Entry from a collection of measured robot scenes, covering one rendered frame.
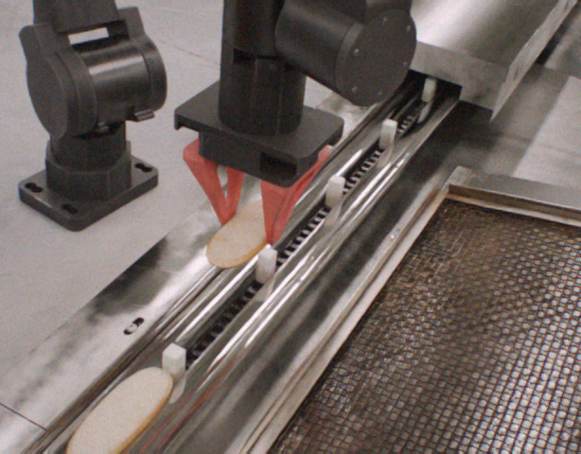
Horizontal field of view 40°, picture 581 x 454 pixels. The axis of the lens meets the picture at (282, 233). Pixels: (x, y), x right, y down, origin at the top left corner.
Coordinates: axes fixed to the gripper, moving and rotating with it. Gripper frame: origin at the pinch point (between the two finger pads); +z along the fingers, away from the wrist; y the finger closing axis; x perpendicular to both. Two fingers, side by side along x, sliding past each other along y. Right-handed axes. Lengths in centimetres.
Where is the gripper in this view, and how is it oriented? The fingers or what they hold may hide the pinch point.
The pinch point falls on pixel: (251, 223)
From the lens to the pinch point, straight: 59.6
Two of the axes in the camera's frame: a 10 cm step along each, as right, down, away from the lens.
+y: 8.8, 3.5, -3.3
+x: 4.7, -4.9, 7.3
